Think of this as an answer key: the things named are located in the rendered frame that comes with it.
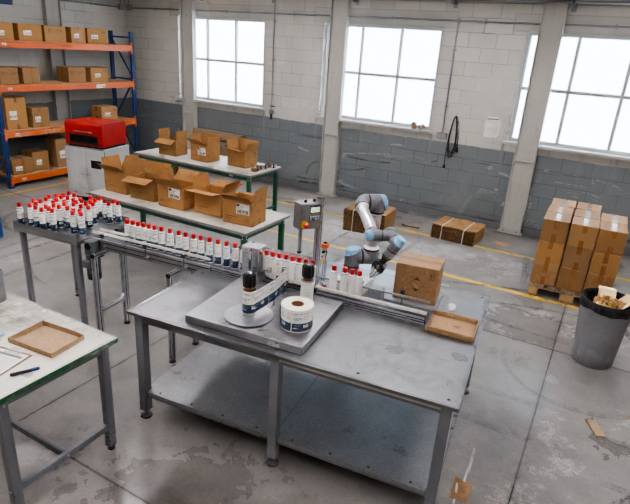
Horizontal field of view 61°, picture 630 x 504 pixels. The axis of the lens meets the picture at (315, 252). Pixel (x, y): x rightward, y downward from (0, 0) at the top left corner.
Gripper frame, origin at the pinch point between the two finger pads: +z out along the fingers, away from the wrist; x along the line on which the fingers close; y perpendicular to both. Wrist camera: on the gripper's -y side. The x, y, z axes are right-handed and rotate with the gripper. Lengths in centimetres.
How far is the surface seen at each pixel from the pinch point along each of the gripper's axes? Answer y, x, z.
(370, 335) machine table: 35.8, 24.1, 14.2
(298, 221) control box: 1, -62, 3
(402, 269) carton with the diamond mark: -20.6, 13.3, -9.0
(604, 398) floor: -108, 202, 5
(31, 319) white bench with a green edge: 118, -141, 114
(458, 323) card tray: -8, 64, -10
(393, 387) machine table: 82, 49, 1
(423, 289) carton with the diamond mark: -21.6, 33.1, -7.0
